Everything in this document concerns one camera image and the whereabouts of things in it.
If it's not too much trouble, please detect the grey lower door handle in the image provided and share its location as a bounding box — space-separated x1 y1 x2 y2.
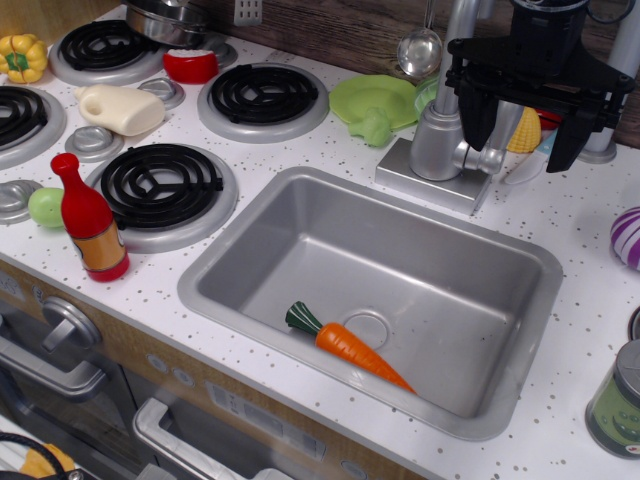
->
133 398 267 479

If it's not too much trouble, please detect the grey vertical support post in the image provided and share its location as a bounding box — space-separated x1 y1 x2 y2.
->
577 1 639 164

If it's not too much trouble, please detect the silver hanging ladle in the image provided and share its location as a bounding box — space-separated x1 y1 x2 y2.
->
397 0 443 78

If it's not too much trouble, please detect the grey stove knob upper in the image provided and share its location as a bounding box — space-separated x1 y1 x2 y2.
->
138 78 186 110

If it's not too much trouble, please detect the green toy plate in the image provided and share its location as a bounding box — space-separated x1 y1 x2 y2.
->
329 75 417 130

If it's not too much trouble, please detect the yellow toy below counter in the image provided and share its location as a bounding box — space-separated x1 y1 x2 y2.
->
19 443 76 479

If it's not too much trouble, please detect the front right stove burner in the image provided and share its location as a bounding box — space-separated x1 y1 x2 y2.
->
86 143 239 254

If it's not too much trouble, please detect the grey plastic sink basin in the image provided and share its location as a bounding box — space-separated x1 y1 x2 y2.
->
178 167 563 441

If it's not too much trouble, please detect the grey stove knob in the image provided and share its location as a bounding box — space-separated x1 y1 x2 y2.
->
138 78 186 110
198 33 238 70
0 180 42 225
64 126 124 163

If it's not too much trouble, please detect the grey oven dial knob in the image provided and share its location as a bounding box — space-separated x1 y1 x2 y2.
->
41 296 102 353

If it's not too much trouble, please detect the hanging grey slotted spatula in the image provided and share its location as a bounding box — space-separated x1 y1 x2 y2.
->
233 0 263 27

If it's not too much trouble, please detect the green labelled toy can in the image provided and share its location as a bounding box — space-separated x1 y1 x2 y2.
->
585 340 639 459

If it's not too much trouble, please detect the green toy apple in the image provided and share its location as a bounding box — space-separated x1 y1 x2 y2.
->
28 187 64 228

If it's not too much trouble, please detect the green toy lettuce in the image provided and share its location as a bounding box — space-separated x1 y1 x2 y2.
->
414 75 439 117

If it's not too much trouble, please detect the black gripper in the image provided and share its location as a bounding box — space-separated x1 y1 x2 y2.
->
446 1 603 173

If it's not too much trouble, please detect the cream toy milk jug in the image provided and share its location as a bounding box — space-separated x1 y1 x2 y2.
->
74 84 166 137

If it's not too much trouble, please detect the blue handled toy knife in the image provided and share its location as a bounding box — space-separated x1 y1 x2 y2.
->
504 131 556 185

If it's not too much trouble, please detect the yellow toy bell pepper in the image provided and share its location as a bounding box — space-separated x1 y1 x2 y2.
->
1 34 48 84

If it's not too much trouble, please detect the orange toy carrot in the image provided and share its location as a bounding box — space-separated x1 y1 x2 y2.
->
285 301 416 394

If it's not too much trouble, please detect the grey stove knob back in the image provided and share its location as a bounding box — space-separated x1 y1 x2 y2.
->
198 33 238 70

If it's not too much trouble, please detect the back right stove burner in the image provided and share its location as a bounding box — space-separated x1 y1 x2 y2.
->
197 62 329 144

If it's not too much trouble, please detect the red toy ketchup bottle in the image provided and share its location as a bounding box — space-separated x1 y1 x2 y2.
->
51 153 130 282

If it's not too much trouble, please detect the back left stove burner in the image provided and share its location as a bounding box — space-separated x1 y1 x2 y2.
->
49 20 166 86

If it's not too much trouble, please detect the red toy chili pepper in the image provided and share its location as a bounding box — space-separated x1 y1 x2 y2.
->
536 109 562 131

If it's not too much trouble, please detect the grey stove knob front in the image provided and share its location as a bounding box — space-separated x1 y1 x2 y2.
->
0 180 42 225

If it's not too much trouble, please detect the front left stove burner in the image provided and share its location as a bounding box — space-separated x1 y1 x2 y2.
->
1 86 67 170

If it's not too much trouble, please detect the silver toy faucet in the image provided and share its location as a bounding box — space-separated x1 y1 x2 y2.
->
374 0 527 217

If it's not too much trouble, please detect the purple striped toy onion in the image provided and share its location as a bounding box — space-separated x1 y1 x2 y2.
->
610 207 639 270

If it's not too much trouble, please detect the grey oven door handle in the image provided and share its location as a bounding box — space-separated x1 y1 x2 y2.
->
1 337 108 403

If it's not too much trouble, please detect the stainless steel toy pot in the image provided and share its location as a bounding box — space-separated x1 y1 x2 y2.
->
123 0 210 47

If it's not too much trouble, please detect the yellow toy corn cob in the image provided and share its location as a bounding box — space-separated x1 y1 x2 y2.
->
507 107 542 154

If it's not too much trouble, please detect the grey stove knob middle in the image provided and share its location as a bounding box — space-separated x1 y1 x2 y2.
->
64 126 124 163

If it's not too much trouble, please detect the stove burner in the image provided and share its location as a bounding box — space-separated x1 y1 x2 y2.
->
86 143 239 254
1 86 67 170
49 20 166 86
197 62 329 144

